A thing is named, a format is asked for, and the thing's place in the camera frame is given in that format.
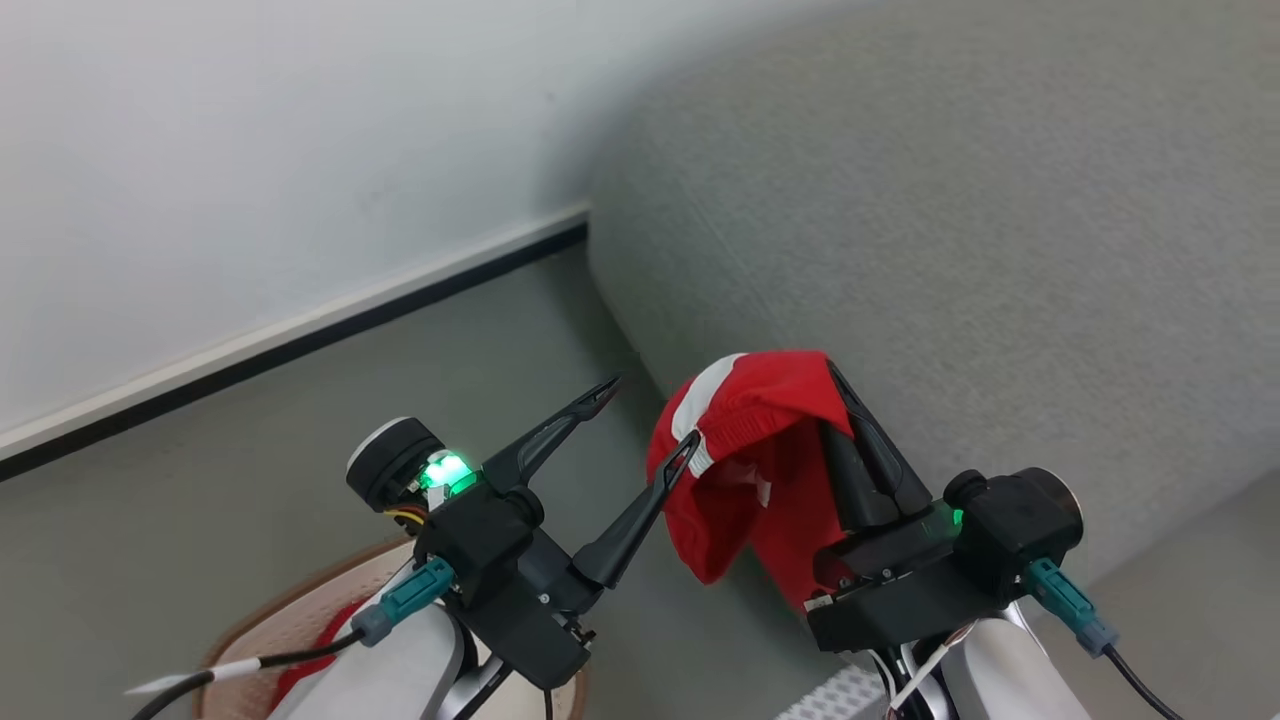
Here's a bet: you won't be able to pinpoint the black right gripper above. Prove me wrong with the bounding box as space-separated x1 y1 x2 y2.
805 360 1009 653

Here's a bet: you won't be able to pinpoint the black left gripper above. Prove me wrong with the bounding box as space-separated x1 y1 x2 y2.
412 376 702 691

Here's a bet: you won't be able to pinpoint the red garment with white stripe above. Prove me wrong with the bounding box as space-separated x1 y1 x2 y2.
645 350 863 613

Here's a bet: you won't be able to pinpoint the cream laundry basket brown rim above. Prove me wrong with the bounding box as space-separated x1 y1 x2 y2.
193 535 591 720

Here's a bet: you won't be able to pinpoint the white ribbed plastic object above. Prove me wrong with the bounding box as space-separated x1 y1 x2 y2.
775 664 893 720

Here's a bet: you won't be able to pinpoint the grey fabric sofa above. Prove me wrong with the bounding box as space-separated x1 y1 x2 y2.
585 0 1280 601

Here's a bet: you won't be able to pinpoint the white and black skirting board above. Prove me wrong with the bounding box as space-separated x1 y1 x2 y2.
0 204 591 484

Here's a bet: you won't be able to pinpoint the thin white cables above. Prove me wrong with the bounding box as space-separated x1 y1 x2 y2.
868 622 979 720

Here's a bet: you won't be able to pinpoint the black cable with teal plug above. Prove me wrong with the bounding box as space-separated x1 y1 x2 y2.
1026 557 1188 720
128 557 458 720

